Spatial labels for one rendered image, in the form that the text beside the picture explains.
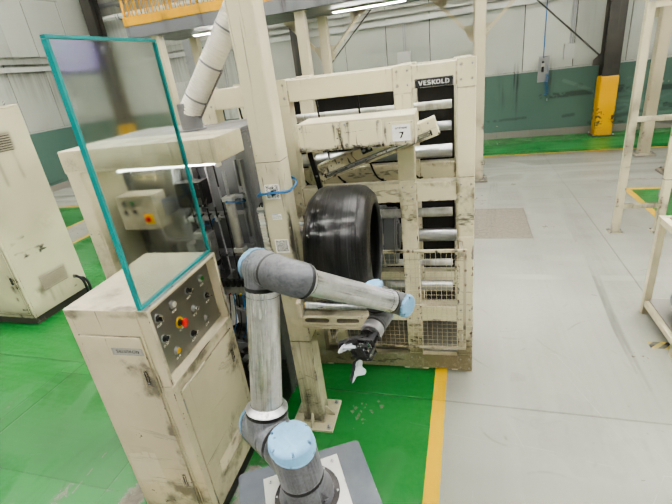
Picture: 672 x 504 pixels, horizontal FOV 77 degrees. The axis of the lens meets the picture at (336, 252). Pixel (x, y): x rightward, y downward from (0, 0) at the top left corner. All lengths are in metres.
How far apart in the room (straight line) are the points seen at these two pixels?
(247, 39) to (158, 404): 1.61
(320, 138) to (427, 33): 8.95
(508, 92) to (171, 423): 10.08
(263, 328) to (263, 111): 1.04
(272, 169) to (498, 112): 9.30
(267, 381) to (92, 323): 0.82
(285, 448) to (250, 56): 1.56
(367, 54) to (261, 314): 10.16
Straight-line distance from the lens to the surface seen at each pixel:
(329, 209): 1.96
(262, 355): 1.46
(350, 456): 1.89
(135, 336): 1.89
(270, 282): 1.29
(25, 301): 5.20
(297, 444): 1.47
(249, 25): 2.05
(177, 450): 2.25
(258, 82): 2.04
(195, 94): 2.51
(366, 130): 2.20
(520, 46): 11.08
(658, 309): 3.93
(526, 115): 11.14
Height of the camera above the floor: 2.04
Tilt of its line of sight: 24 degrees down
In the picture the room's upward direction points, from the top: 7 degrees counter-clockwise
